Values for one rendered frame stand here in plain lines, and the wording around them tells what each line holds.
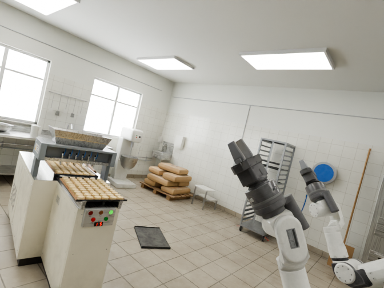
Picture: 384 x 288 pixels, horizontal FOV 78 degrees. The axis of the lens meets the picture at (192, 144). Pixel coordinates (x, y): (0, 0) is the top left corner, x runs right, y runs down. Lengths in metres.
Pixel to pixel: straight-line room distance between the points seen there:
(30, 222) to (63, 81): 3.62
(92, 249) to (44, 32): 4.45
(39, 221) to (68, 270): 0.71
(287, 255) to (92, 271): 1.86
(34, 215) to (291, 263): 2.38
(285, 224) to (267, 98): 5.06
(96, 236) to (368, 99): 4.65
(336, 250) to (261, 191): 0.69
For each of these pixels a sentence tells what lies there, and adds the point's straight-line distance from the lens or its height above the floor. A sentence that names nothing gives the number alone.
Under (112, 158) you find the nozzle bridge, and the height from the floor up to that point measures 1.11.
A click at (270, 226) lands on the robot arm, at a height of 1.38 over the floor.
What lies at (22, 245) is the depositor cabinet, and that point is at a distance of 2.83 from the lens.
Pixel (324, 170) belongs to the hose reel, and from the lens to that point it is 4.91.
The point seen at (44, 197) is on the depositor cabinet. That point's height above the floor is 0.67.
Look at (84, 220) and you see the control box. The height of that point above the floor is 0.75.
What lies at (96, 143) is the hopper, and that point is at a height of 1.25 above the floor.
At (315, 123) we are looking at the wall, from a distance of 5.19.
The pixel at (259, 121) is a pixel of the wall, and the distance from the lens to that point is 5.56.
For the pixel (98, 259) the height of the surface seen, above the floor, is 0.40.
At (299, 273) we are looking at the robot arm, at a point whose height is 1.29.
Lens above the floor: 1.55
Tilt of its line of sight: 2 degrees down
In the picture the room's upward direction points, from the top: 13 degrees clockwise
